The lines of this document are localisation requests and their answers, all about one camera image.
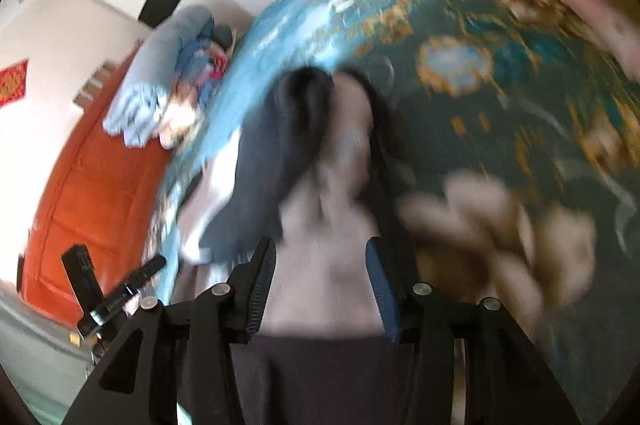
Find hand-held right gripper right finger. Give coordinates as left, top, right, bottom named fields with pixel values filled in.
left=365, top=236, right=583, bottom=425

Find dark garment with mauve lining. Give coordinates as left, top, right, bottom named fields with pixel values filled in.
left=197, top=65, right=418, bottom=425

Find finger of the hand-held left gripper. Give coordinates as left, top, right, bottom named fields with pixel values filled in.
left=61, top=244, right=105, bottom=308
left=102, top=254, right=168, bottom=308

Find light blue folded quilt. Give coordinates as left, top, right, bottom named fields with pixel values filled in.
left=102, top=4, right=217, bottom=149

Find teal floral blanket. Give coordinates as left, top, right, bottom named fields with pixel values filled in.
left=142, top=0, right=640, bottom=425

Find white cloth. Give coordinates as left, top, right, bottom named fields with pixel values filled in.
left=177, top=125, right=241, bottom=266

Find red wall ornament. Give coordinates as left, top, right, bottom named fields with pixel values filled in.
left=0, top=59, right=30, bottom=109

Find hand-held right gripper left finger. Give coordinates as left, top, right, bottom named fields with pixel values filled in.
left=62, top=237, right=278, bottom=425

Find brown striped object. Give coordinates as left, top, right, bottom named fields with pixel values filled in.
left=73, top=61, right=119, bottom=107

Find colourful clothes heap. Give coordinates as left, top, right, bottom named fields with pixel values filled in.
left=159, top=22, right=237, bottom=149

